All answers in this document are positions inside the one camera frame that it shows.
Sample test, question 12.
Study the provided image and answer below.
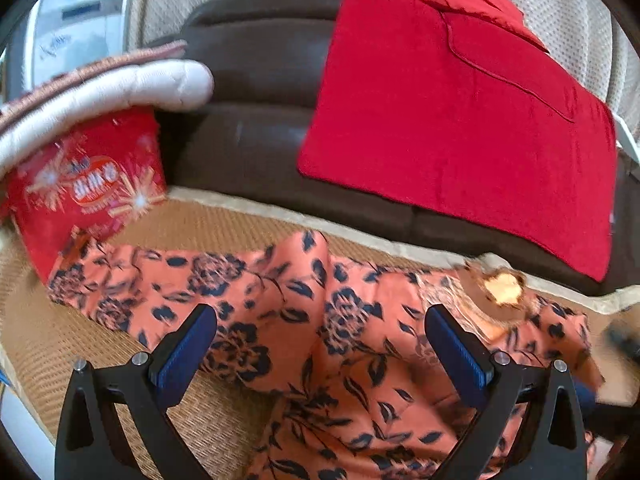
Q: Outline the white pink folded quilt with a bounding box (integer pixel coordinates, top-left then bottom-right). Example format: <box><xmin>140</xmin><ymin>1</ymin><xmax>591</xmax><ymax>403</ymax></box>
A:
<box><xmin>1</xmin><ymin>40</ymin><xmax>215</xmax><ymax>174</ymax></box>

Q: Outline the orange navy floral garment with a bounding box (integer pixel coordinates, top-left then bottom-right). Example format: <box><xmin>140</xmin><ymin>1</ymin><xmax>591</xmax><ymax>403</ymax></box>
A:
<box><xmin>48</xmin><ymin>231</ymin><xmax>603</xmax><ymax>479</ymax></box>

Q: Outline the dark brown leather headboard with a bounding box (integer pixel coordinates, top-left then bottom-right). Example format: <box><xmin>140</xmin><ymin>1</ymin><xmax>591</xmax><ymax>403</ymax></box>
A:
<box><xmin>157</xmin><ymin>0</ymin><xmax>639</xmax><ymax>296</ymax></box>

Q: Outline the red folded cloth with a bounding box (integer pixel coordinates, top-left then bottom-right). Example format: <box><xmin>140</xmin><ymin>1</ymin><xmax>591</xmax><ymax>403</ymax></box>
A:
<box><xmin>297</xmin><ymin>0</ymin><xmax>616</xmax><ymax>281</ymax></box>

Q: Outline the red firework gift bag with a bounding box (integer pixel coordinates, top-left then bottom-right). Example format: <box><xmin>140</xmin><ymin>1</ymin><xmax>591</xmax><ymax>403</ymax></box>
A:
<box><xmin>1</xmin><ymin>107</ymin><xmax>166</xmax><ymax>282</ymax></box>

